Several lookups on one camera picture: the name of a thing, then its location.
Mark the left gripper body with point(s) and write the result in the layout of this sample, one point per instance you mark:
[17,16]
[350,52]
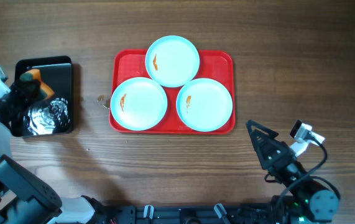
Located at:
[14,102]

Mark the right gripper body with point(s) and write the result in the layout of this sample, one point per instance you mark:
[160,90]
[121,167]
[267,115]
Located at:
[288,169]

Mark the orange green sponge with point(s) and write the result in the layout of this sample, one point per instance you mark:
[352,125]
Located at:
[33,81]

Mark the light blue plate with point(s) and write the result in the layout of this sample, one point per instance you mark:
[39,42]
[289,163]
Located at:
[138,104]
[204,105]
[172,61]

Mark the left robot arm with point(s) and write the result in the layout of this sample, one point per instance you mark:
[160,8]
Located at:
[25,198]

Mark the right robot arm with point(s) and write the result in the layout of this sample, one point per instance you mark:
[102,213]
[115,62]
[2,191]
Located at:
[306,198]

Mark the black water tray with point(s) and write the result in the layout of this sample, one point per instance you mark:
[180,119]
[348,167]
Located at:
[54,115]

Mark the red plastic tray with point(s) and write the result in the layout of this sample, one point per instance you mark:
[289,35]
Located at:
[214,64]

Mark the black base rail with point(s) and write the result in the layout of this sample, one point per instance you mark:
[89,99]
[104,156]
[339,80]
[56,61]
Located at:
[149,214]

